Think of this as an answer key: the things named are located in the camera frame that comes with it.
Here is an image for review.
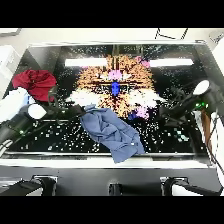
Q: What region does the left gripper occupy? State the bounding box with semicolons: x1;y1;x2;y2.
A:
68;104;85;118

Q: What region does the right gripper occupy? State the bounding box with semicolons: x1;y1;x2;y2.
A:
158;105;179;127

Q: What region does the blue shirt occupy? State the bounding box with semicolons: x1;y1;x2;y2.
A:
79;103;146;165

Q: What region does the red garment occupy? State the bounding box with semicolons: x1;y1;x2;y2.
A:
11;68;58;103

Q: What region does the pale blue garment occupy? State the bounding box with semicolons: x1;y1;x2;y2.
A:
0;86;37;124

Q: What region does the silver frame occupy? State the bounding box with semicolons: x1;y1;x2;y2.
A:
0;151;224;197

